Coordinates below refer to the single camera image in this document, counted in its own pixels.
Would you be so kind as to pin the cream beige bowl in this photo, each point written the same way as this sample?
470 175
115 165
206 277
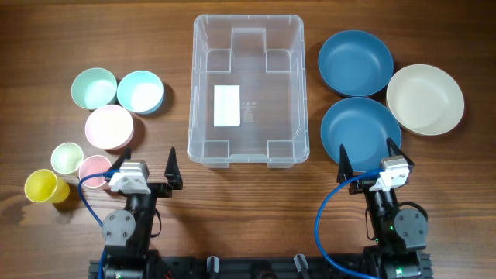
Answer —
425 100

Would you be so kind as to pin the light blue small bowl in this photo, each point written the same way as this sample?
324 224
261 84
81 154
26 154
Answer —
141 92

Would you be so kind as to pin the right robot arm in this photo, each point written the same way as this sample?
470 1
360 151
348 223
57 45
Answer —
400 228

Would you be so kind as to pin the pale green cup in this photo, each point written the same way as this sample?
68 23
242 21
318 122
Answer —
67 158

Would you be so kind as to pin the yellow cup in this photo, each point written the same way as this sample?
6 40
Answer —
44 186

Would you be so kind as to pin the pink small bowl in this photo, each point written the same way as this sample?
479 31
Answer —
110 127

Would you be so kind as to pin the mint green small bowl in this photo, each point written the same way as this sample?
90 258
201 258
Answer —
94 88

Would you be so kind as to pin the pink cup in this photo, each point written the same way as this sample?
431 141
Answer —
92 165

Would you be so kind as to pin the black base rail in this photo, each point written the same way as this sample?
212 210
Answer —
192 268

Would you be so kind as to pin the clear plastic storage container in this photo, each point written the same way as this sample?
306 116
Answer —
265 56

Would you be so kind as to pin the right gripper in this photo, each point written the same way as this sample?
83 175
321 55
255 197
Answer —
359 187

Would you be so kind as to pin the dark blue bowl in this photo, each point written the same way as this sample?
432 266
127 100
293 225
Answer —
362 126
355 63

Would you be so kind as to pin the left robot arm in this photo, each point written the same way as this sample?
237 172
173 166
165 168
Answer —
127 232

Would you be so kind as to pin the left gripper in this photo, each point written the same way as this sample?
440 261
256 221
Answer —
164 189

